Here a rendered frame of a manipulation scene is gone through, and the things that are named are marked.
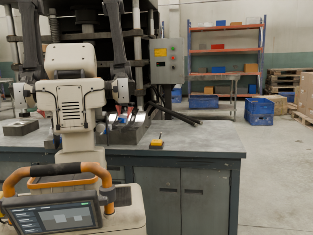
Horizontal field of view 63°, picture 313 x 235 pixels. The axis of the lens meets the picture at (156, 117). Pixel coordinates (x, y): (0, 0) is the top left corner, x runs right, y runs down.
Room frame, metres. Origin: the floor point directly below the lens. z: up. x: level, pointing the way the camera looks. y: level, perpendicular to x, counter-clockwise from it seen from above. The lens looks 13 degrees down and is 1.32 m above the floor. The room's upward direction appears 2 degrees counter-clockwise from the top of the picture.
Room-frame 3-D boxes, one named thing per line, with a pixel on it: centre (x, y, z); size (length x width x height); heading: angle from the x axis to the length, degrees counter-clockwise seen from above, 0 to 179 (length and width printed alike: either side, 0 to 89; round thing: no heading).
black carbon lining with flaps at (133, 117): (1.72, 0.22, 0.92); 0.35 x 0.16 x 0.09; 171
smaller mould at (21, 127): (1.85, 1.01, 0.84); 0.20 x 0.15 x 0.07; 171
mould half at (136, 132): (1.74, 0.21, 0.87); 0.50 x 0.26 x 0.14; 171
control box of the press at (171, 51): (2.39, -0.11, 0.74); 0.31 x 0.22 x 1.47; 81
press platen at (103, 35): (2.70, 0.64, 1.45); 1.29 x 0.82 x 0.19; 81
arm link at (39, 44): (1.39, 0.61, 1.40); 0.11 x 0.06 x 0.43; 98
